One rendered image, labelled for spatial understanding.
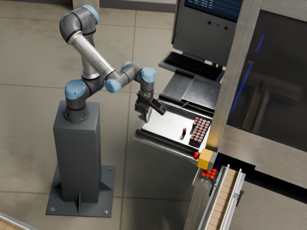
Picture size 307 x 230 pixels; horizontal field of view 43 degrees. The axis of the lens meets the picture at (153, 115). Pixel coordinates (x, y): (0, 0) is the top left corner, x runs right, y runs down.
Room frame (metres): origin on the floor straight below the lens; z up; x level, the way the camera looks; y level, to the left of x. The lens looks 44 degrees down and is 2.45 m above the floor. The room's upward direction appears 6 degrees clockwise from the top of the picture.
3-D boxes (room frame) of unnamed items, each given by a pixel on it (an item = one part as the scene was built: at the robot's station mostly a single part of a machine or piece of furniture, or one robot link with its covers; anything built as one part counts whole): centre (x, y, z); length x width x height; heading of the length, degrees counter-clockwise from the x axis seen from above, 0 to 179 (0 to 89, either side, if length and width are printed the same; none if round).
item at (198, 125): (1.51, -0.25, 0.90); 0.18 x 0.02 x 0.05; 161
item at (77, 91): (1.66, 0.46, 0.96); 0.13 x 0.12 x 0.14; 146
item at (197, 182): (1.21, -0.32, 0.87); 0.14 x 0.13 x 0.02; 71
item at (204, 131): (1.50, -0.29, 0.90); 0.18 x 0.02 x 0.05; 161
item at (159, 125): (1.55, -0.14, 0.90); 0.34 x 0.26 x 0.04; 71
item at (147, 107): (1.54, 0.05, 1.06); 0.09 x 0.08 x 0.12; 71
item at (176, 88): (1.70, -0.24, 0.87); 0.70 x 0.48 x 0.02; 161
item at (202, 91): (1.84, -0.36, 0.90); 0.34 x 0.26 x 0.04; 71
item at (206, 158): (1.24, -0.28, 0.99); 0.08 x 0.07 x 0.07; 71
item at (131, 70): (1.58, 0.14, 1.21); 0.11 x 0.11 x 0.08; 56
